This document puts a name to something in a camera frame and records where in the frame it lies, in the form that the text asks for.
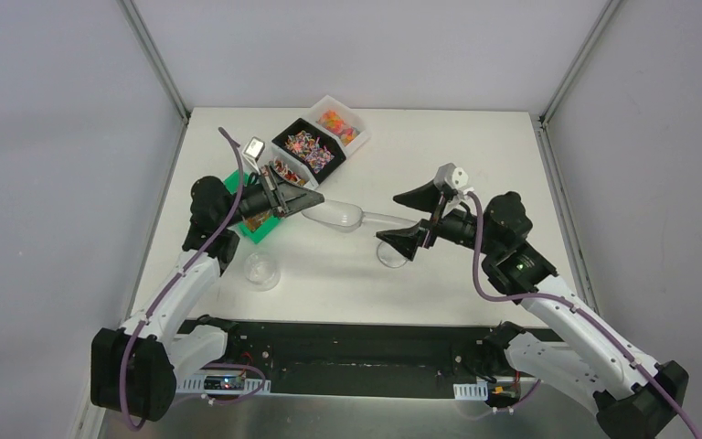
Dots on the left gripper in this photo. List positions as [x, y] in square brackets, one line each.
[274, 196]

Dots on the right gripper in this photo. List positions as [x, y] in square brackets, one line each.
[407, 239]

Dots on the clear plastic scoop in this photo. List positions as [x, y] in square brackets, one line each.
[347, 217]

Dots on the clear plastic jar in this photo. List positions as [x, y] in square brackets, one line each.
[262, 271]

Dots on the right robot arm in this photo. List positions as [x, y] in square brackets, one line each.
[630, 393]

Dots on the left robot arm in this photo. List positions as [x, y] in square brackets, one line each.
[135, 369]

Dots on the white lollipop bin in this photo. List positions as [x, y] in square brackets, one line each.
[294, 172]

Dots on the green candy bin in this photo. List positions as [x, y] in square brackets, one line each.
[256, 228]

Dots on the black lollipop bin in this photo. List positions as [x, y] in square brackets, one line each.
[320, 153]

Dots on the white gummy bin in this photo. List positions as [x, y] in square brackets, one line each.
[340, 122]

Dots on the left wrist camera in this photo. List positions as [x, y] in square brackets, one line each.
[253, 150]

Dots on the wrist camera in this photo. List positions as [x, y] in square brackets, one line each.
[253, 150]
[452, 177]

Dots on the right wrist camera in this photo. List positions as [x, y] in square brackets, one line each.
[452, 177]

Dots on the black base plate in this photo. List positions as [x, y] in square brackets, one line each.
[365, 360]

